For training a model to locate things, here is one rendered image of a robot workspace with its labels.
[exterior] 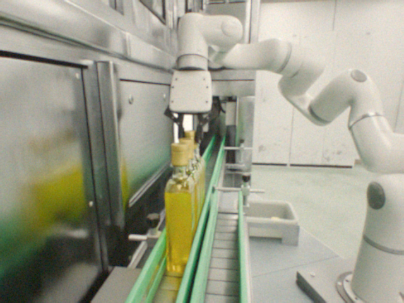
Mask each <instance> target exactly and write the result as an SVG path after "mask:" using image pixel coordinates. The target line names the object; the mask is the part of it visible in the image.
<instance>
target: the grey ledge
mask: <svg viewBox="0 0 404 303"><path fill-rule="evenodd" d="M141 271H142V269H141V268H126V267H118V266H116V267H115V268H114V270H113V271H112V273H111V274H110V276H108V278H107V279H106V281H105V283H104V284H103V285H102V287H101V288H100V290H99V291H98V293H97V294H95V297H94V298H93V300H92V301H91V303H125V301H126V299H127V297H128V295H129V293H130V291H131V289H132V287H133V286H134V283H135V281H136V280H137V279H138V277H139V275H140V273H141Z"/></svg>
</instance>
